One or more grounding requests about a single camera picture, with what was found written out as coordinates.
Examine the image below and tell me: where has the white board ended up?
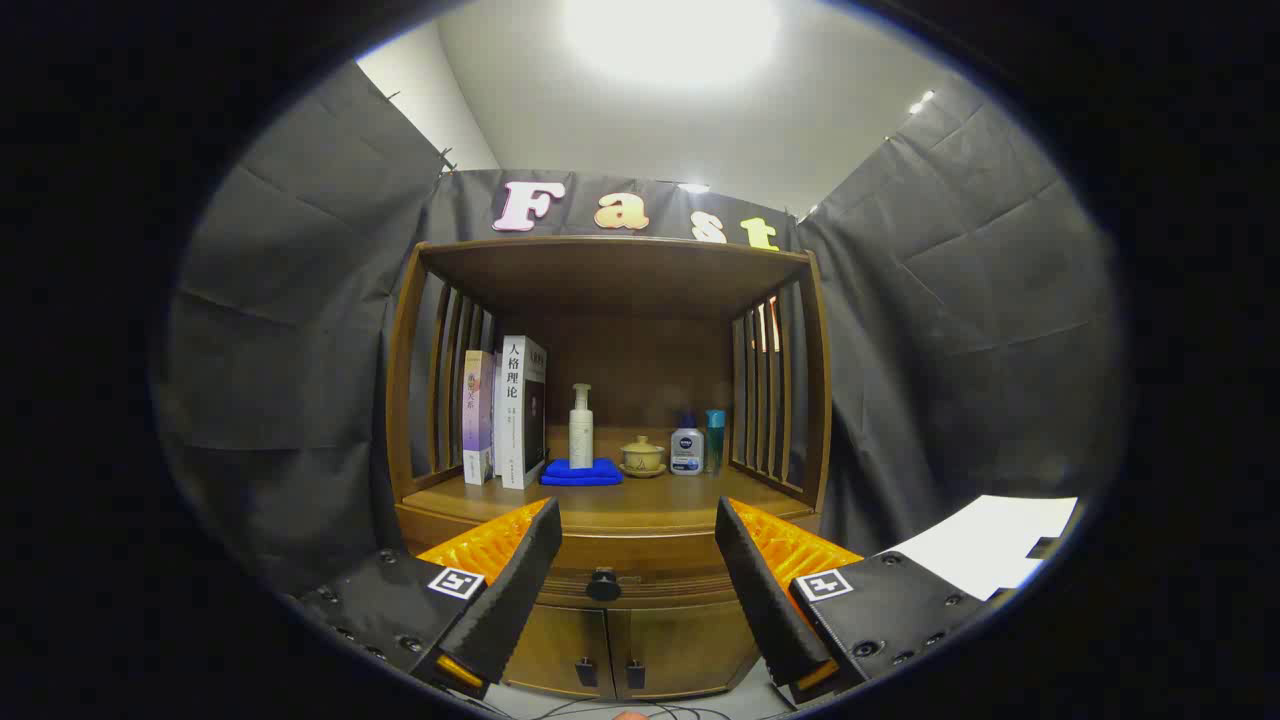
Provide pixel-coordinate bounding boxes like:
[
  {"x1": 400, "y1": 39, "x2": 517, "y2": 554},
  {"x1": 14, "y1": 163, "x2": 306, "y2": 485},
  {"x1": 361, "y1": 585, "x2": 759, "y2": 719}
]
[{"x1": 888, "y1": 495, "x2": 1079, "y2": 601}]

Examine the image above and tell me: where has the blue folded cloth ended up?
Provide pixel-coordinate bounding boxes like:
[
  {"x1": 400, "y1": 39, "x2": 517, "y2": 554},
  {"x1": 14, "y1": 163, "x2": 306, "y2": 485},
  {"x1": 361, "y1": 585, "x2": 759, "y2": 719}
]
[{"x1": 540, "y1": 457, "x2": 624, "y2": 487}]

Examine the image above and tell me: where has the yellow lidded teacup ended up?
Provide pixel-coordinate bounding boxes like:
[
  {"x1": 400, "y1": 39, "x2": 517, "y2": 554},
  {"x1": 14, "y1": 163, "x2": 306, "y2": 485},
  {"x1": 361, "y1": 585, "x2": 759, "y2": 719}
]
[{"x1": 619, "y1": 435, "x2": 668, "y2": 479}]

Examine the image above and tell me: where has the wooden cabinet door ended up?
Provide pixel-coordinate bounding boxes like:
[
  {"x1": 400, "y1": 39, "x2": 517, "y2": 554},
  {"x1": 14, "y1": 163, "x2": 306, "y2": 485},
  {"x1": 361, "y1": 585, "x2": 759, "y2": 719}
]
[
  {"x1": 503, "y1": 605, "x2": 614, "y2": 699},
  {"x1": 610, "y1": 598, "x2": 763, "y2": 701}
]

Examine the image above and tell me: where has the ceiling light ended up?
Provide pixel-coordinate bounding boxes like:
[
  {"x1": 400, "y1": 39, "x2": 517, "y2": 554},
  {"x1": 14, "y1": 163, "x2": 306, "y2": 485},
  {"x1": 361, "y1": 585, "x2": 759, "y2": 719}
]
[{"x1": 560, "y1": 0, "x2": 783, "y2": 91}]

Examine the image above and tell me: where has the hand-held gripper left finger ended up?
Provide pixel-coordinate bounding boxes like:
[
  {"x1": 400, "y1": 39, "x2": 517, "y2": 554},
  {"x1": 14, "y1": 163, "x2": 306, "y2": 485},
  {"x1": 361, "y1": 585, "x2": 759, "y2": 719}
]
[{"x1": 300, "y1": 497, "x2": 564, "y2": 701}]

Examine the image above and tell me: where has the thick white book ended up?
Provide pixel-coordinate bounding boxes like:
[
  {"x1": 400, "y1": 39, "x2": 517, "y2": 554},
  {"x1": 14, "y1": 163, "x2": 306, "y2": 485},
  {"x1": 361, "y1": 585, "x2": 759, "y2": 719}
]
[{"x1": 493, "y1": 335, "x2": 548, "y2": 491}]

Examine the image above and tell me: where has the wooden cabinet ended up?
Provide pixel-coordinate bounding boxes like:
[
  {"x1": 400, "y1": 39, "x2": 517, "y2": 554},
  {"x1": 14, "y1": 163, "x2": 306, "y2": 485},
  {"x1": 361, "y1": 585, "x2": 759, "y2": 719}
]
[{"x1": 385, "y1": 235, "x2": 833, "y2": 701}]

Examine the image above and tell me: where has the wooden countertop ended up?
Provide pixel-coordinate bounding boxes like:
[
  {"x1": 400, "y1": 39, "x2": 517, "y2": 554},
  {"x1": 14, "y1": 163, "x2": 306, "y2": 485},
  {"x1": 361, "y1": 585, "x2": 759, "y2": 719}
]
[{"x1": 402, "y1": 468, "x2": 816, "y2": 526}]

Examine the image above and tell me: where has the white bottle with blue pump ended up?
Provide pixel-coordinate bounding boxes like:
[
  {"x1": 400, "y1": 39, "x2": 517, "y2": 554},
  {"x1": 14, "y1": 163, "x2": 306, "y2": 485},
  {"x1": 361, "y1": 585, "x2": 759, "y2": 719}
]
[{"x1": 670, "y1": 410, "x2": 706, "y2": 477}]

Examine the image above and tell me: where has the purple book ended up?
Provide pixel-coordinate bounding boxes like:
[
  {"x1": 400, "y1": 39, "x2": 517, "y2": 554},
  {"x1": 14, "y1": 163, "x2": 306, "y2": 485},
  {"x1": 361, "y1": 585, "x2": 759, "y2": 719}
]
[{"x1": 462, "y1": 350, "x2": 497, "y2": 486}]

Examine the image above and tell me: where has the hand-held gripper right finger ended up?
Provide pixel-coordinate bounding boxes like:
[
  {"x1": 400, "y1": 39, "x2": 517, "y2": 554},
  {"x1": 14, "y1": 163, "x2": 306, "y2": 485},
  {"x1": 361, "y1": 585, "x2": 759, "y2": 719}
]
[{"x1": 714, "y1": 495, "x2": 1016, "y2": 706}]

